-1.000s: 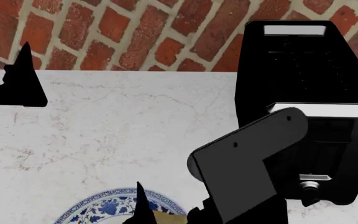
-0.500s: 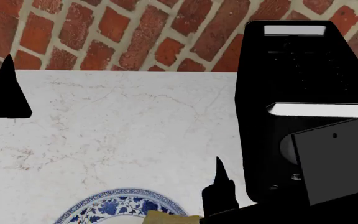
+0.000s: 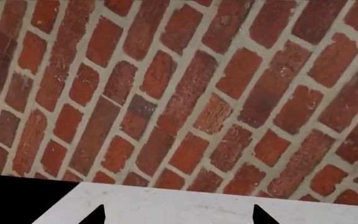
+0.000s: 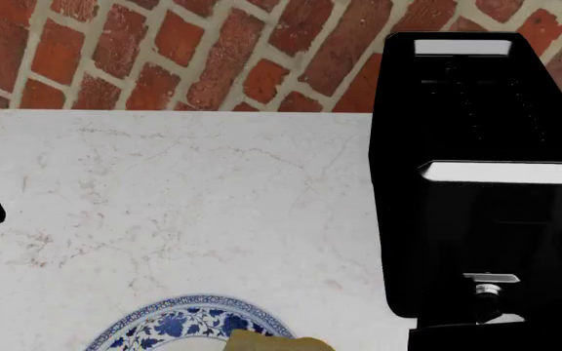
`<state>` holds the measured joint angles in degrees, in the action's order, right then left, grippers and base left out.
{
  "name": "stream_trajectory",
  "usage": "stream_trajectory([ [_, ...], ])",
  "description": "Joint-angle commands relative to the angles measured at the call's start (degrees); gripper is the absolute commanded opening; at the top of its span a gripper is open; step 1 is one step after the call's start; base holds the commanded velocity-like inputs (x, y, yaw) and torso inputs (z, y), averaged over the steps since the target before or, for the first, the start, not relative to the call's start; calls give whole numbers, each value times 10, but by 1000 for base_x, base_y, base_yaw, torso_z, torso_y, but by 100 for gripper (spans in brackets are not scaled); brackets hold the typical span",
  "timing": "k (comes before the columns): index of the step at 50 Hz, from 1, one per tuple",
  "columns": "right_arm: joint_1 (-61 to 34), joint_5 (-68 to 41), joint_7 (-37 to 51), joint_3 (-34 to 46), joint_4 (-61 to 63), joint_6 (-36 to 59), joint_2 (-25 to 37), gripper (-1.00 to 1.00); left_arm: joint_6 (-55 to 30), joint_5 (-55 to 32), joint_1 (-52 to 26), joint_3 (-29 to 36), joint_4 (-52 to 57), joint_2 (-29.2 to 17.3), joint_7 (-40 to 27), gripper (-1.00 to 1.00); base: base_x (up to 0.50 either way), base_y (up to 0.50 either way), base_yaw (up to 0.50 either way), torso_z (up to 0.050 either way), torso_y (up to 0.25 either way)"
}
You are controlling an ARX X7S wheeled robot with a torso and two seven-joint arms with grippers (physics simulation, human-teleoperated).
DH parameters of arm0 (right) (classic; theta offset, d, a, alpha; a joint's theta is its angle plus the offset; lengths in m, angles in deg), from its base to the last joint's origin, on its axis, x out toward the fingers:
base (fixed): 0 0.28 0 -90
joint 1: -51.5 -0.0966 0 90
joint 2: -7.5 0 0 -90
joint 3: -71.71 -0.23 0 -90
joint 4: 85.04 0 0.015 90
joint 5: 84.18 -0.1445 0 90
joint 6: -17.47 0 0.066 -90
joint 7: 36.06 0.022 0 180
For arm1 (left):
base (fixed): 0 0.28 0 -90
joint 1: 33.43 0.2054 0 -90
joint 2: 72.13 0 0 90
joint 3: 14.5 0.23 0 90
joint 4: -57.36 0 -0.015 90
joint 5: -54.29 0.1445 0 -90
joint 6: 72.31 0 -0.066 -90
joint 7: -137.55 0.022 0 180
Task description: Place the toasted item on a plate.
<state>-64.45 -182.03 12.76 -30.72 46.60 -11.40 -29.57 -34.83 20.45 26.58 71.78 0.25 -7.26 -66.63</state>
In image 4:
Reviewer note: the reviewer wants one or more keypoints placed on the black two-slot toaster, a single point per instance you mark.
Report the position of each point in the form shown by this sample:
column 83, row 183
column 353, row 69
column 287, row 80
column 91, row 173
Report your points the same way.
column 461, row 146

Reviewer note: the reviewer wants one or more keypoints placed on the blue and white patterned plate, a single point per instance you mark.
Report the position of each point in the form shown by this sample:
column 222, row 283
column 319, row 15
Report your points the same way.
column 183, row 321

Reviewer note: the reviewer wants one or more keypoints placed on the silver toaster lever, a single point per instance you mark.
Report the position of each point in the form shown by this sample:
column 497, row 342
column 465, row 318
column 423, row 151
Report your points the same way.
column 489, row 283

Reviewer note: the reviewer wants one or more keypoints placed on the brown toasted bread slice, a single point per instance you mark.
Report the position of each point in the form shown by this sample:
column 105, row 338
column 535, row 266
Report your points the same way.
column 271, row 343

